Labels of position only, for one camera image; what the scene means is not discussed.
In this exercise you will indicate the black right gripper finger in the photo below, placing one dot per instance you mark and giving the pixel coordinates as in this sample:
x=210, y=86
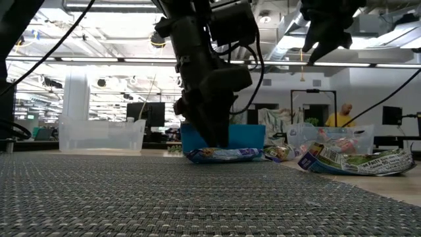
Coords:
x=332, y=42
x=312, y=34

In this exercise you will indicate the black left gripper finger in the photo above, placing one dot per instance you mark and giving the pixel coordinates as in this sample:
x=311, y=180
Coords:
x=223, y=128
x=200, y=121

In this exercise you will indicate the blue wrapper granola bar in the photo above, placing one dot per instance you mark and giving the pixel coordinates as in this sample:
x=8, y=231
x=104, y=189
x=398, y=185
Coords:
x=230, y=154

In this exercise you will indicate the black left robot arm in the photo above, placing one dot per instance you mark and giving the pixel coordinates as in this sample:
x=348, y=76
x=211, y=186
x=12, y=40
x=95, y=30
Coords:
x=16, y=19

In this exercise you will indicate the blue plastic bin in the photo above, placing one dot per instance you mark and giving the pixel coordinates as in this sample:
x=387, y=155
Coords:
x=246, y=138

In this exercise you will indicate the small green potted plant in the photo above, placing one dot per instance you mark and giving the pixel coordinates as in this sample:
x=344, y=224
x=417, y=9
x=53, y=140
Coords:
x=174, y=148

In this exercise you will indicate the black round ceiling lamp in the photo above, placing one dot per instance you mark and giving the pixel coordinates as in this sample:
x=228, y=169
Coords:
x=158, y=39

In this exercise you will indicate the long ceiling light strip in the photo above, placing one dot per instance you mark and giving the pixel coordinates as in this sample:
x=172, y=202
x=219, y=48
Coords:
x=148, y=60

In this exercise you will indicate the black computer monitor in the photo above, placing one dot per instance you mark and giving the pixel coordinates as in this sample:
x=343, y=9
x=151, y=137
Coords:
x=151, y=113

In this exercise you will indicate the printed draped cloth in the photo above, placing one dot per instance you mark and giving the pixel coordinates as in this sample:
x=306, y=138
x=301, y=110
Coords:
x=278, y=121

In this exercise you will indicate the person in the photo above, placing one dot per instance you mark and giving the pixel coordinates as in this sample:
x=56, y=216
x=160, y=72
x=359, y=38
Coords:
x=340, y=120

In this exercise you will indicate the clear plastic bin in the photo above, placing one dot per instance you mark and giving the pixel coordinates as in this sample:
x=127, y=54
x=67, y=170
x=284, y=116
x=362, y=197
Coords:
x=98, y=138
x=302, y=138

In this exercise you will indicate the green background plant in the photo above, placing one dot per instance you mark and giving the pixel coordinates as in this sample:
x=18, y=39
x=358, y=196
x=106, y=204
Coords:
x=312, y=121

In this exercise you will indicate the grey woven placemat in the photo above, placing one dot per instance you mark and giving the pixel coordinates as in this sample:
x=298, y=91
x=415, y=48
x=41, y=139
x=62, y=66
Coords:
x=164, y=204

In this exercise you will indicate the small black monitor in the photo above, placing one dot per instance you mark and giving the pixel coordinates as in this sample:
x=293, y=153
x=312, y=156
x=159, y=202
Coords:
x=391, y=115

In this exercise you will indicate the white round column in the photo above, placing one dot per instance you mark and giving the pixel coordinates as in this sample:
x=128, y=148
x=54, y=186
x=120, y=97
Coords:
x=75, y=95

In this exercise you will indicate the black metal frame stand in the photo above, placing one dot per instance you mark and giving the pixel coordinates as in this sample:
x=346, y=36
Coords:
x=312, y=91

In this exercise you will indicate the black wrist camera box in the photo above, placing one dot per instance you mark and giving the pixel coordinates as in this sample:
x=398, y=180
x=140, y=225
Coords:
x=233, y=23

